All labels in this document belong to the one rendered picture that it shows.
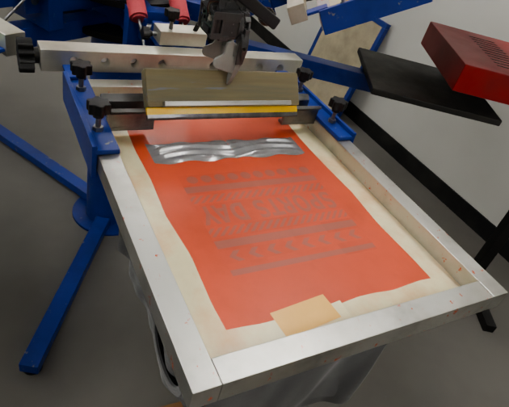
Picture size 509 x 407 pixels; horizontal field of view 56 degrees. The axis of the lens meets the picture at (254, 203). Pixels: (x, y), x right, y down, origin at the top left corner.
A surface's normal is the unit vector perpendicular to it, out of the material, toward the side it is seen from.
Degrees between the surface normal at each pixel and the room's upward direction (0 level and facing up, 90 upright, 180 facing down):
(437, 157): 90
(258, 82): 55
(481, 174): 90
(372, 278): 0
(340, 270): 0
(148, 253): 0
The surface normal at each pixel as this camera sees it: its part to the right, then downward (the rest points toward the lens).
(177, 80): 0.49, 0.07
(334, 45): -0.81, -0.04
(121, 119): 0.44, 0.62
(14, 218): 0.23, -0.77
